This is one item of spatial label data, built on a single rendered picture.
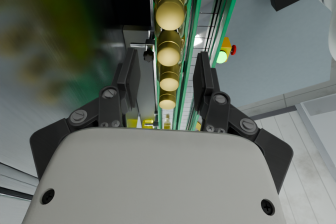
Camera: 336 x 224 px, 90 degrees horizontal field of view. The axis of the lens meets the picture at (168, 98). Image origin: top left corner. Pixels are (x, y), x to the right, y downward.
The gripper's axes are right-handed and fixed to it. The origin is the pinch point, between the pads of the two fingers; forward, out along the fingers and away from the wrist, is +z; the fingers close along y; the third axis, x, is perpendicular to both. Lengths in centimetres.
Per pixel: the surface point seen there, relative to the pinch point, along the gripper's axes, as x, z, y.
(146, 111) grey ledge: -64, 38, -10
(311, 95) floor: -164, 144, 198
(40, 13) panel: 1.6, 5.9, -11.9
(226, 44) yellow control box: -27, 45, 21
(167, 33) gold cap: -4.2, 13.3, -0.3
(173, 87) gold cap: -12.1, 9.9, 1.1
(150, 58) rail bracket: -18.6, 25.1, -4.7
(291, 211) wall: -220, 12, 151
